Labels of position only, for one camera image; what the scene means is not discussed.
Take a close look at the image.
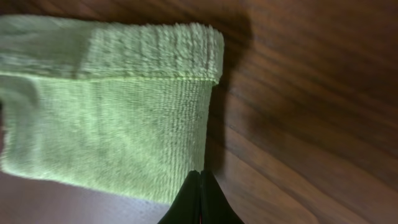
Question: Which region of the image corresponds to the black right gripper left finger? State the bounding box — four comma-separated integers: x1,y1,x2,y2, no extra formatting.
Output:
158,170,201,224

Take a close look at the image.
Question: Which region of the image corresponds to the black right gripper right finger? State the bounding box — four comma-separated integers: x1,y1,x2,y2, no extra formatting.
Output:
200,170,244,224

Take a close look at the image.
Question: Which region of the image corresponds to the light green microfiber cloth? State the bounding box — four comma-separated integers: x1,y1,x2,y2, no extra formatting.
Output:
1,16,224,203

